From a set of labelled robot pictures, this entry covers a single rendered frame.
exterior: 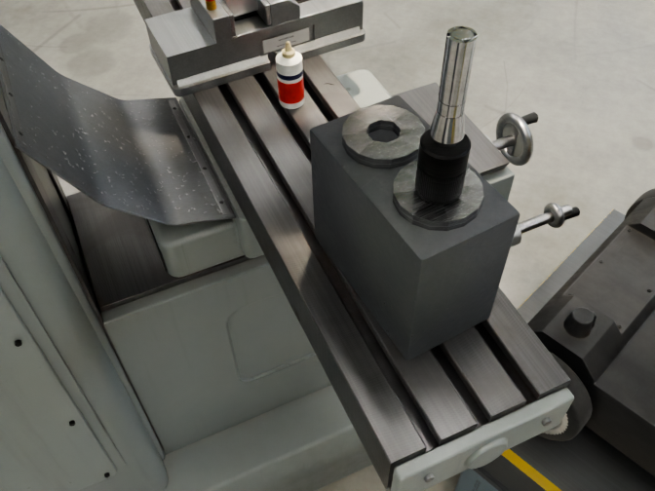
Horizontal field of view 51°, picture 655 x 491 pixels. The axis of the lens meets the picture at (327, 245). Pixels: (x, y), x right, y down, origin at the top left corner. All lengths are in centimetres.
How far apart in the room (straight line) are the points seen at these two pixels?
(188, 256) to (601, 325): 72
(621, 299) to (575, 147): 126
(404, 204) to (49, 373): 65
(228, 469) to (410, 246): 99
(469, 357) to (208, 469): 87
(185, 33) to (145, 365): 58
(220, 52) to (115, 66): 182
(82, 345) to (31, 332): 10
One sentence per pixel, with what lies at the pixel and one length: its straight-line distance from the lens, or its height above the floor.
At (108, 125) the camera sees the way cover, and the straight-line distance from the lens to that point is 115.
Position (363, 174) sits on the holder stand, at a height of 112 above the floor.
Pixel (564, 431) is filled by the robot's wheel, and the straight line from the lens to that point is 131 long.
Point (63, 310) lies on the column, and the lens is 104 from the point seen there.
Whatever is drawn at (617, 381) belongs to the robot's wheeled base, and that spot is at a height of 57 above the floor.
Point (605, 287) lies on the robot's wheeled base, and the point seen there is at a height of 59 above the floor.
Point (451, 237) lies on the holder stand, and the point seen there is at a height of 112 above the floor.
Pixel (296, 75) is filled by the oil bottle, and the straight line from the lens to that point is 105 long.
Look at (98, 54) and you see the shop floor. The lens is 304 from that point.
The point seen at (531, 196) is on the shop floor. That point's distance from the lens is 233.
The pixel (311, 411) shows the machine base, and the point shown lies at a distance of 158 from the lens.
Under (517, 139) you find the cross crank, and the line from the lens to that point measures 152.
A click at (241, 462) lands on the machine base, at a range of 155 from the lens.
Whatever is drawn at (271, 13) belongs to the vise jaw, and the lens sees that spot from 114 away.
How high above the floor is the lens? 162
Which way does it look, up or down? 50 degrees down
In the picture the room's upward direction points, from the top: 1 degrees counter-clockwise
